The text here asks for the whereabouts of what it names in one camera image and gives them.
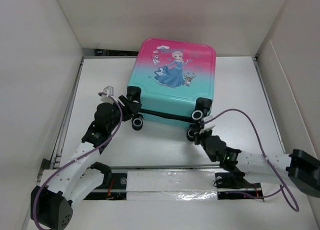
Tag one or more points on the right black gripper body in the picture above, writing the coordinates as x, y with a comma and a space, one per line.
200, 139

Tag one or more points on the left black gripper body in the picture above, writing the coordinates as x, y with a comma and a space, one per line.
127, 112

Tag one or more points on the pink and teal kids suitcase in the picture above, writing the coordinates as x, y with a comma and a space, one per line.
174, 82

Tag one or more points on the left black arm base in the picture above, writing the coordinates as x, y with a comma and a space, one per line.
112, 190

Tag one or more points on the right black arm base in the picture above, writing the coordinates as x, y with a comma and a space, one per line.
231, 187

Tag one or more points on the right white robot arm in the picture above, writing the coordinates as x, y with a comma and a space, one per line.
297, 169

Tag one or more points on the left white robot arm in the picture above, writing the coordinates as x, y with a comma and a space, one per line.
52, 203

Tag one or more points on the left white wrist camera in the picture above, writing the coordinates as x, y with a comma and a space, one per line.
107, 92

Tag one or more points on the aluminium front rail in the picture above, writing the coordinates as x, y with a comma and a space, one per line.
175, 167

